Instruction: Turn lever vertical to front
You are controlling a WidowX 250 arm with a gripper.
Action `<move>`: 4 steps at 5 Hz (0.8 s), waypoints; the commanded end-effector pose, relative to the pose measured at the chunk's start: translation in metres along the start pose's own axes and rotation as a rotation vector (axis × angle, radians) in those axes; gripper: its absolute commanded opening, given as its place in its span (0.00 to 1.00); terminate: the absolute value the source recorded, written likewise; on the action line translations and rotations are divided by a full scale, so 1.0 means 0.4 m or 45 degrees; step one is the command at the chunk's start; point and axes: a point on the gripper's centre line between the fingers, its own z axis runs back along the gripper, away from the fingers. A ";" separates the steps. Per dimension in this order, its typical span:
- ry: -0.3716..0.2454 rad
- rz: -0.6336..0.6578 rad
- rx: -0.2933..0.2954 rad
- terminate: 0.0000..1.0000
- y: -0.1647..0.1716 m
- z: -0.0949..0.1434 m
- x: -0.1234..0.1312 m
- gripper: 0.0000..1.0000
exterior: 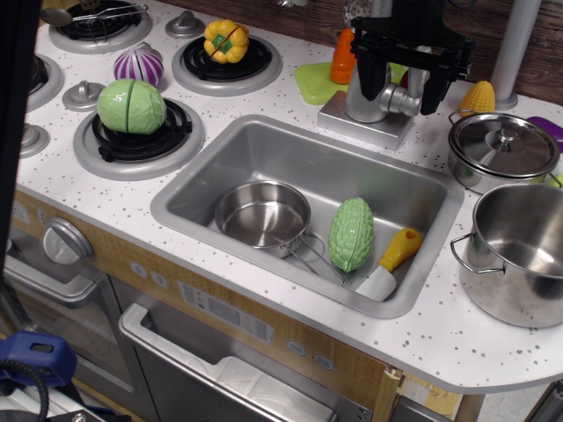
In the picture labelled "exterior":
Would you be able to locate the silver toy faucet lever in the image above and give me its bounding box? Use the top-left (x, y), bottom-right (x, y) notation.
top-left (379, 68), bottom-right (430, 117)

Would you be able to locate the green toy cabbage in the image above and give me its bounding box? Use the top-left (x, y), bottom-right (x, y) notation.
top-left (98, 78), bottom-right (167, 135)

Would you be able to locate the front right stove burner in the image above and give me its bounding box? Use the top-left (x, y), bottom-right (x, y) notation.
top-left (73, 99), bottom-right (204, 181)

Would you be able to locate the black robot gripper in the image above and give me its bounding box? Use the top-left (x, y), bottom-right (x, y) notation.
top-left (352, 1), bottom-right (475, 115)

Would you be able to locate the metal toy ladle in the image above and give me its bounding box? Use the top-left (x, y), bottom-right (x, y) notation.
top-left (40, 4), bottom-right (149, 27)

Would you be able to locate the silver toy faucet base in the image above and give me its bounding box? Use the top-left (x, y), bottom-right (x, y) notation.
top-left (318, 63), bottom-right (414, 150)

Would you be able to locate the back right stove burner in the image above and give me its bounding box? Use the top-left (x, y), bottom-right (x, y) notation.
top-left (172, 37), bottom-right (282, 97)

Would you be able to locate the grey stove knob upper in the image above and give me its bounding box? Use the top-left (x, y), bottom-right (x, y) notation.
top-left (165, 11), bottom-right (205, 40)

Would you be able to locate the yellow toy bell pepper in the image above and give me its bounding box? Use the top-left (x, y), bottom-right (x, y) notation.
top-left (203, 19), bottom-right (250, 64)

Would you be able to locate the grey stove knob left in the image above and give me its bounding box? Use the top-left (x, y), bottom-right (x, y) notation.
top-left (19, 123), bottom-right (50, 158)

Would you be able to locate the yellow handled toy knife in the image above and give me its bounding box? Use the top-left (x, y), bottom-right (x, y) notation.
top-left (355, 228), bottom-right (422, 302)

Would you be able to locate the large steel pot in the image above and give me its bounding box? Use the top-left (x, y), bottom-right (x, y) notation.
top-left (454, 184), bottom-right (562, 328)

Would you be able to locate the grey toy sink basin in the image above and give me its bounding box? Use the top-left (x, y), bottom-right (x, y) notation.
top-left (151, 115), bottom-right (464, 318)

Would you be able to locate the green toy cutting board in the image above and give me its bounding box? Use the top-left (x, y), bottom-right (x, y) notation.
top-left (294, 61), bottom-right (406, 106)

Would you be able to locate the purple toy eggplant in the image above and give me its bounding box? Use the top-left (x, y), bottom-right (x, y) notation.
top-left (527, 116), bottom-right (563, 151)

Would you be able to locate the orange toy carrot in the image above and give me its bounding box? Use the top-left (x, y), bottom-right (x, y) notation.
top-left (330, 28), bottom-right (356, 84)

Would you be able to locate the grey oven dial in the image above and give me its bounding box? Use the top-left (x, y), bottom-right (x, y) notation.
top-left (41, 217), bottom-right (94, 266)

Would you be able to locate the silver dishwasher door handle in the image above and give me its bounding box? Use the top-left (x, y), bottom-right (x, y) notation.
top-left (120, 303), bottom-right (338, 421)

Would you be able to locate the small steel saucepan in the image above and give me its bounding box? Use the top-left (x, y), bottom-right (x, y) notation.
top-left (214, 180), bottom-right (347, 286)

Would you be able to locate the yellow toy corn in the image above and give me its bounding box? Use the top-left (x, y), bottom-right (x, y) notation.
top-left (458, 81), bottom-right (496, 117)

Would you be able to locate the green bumpy toy gourd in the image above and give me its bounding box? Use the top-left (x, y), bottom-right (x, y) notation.
top-left (328, 198), bottom-right (374, 273)

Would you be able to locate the back left stove burner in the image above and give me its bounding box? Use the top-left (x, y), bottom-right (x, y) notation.
top-left (48, 1), bottom-right (152, 55)

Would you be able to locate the purple toy onion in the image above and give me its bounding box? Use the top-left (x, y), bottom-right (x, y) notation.
top-left (113, 47), bottom-right (165, 87)

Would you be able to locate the grey stove knob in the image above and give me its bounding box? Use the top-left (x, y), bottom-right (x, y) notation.
top-left (19, 123), bottom-right (50, 158)
top-left (165, 11), bottom-right (205, 40)
top-left (62, 80), bottom-right (106, 113)

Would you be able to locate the blue clamp device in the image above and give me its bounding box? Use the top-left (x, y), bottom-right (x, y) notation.
top-left (1, 331), bottom-right (77, 387)

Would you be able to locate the grey vertical pole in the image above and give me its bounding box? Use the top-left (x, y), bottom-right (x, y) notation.
top-left (490, 0), bottom-right (542, 111)

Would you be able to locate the black cable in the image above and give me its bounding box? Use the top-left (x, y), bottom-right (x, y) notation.
top-left (0, 359), bottom-right (49, 422)

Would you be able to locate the steel pot with lid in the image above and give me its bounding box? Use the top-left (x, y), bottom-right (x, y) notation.
top-left (448, 109), bottom-right (562, 194)

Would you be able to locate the left edge stove burner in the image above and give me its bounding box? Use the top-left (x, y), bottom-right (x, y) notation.
top-left (26, 55), bottom-right (63, 112)

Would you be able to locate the silver oven door handle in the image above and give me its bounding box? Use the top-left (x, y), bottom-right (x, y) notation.
top-left (4, 256), bottom-right (99, 309)

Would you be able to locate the grey stove knob middle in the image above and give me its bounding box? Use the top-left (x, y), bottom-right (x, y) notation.
top-left (62, 80), bottom-right (106, 113)

